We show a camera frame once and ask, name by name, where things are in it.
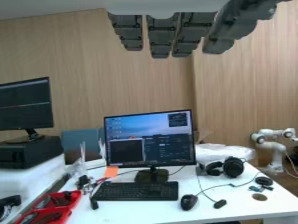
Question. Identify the black keyboard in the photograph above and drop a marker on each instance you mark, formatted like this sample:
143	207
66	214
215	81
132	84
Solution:
135	191

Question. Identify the dark computer screen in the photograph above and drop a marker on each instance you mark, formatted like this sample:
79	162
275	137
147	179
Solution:
25	105

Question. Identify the small white jointed device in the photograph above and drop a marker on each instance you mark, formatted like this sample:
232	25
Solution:
275	146

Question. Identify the black mouse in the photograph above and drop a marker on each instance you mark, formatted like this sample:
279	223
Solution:
190	202

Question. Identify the computer screen with blue desktop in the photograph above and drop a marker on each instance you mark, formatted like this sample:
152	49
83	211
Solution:
148	140

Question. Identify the blue chair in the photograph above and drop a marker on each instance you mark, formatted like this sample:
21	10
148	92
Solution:
82	145

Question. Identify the red tray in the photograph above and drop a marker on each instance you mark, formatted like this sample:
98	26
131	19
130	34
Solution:
61	199
42	216

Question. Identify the white desk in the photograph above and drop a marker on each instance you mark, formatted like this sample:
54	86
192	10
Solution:
147	211

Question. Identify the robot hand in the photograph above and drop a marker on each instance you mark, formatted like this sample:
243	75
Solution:
162	33

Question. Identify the black box device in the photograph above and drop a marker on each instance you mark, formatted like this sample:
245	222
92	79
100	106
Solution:
29	151

